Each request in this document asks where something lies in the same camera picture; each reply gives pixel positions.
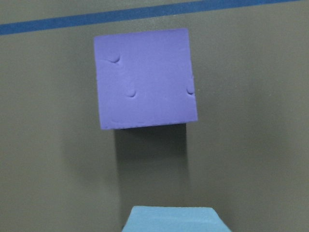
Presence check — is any light blue foam block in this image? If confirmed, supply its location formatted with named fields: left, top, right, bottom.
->
left=123, top=206, right=231, bottom=232

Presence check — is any purple foam block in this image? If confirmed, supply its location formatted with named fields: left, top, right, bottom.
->
left=94, top=28, right=198, bottom=130

